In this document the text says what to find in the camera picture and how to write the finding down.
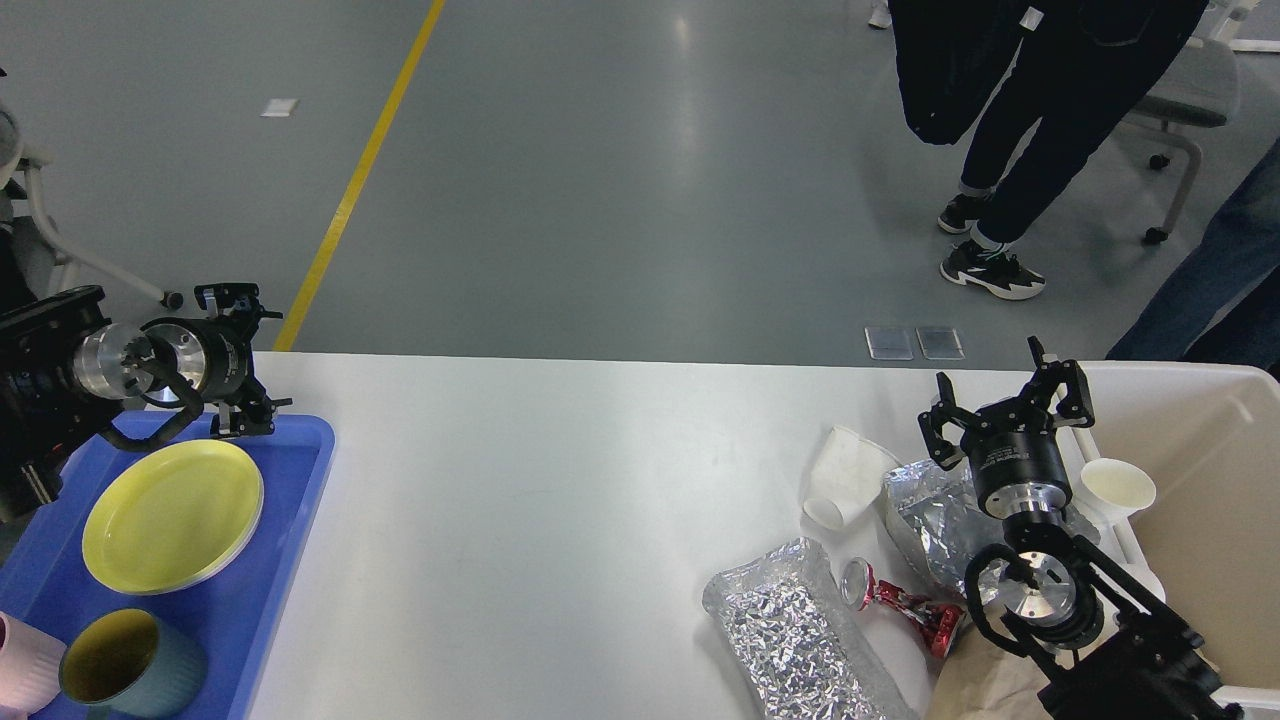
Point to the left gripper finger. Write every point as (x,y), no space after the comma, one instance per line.
(233,303)
(249,419)

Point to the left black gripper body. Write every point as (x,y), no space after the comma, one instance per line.
(213,354)

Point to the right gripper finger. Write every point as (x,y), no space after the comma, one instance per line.
(945,411)
(1056,396)

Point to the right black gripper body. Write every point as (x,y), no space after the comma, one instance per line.
(1015,461)

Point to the yellow plastic plate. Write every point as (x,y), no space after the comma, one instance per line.
(191,462)

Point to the brown paper bag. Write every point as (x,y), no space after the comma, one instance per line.
(980,681)

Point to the dark teal cup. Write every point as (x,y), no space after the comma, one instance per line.
(131,662)

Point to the pink cup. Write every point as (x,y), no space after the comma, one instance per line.
(30,665)

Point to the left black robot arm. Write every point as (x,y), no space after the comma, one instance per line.
(69,374)

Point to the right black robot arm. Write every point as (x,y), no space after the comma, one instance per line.
(1108,647)

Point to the silver foil bag rear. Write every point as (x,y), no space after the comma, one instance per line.
(933,517)

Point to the silver foil bag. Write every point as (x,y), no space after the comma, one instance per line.
(933,517)
(793,636)

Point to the white paper cup upright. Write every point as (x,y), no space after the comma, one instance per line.
(1108,491)

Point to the white paper cup lying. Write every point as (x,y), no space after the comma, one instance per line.
(845,478)

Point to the floor socket plate right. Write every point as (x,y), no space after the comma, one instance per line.
(940,343)

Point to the floor socket plate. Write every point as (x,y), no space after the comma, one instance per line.
(890,343)
(940,343)

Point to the pale green plate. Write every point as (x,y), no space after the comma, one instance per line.
(235,560)

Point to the floor socket plate left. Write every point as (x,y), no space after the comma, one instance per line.
(890,343)

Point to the crushed red soda can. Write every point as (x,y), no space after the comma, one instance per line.
(937,622)

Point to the office chair left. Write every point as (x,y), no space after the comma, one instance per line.
(23,165)

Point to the person at right edge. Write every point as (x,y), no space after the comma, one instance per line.
(1221,303)

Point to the beige plastic bin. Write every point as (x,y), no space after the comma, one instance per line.
(1208,436)

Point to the blue plastic tray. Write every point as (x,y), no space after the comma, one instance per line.
(233,616)

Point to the silver foil bag front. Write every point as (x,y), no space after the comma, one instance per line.
(793,636)

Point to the person with black sneakers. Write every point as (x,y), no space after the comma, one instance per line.
(1076,75)

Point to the white office chair right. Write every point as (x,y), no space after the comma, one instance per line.
(1199,90)

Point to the person in white trousers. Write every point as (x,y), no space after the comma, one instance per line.
(880,15)

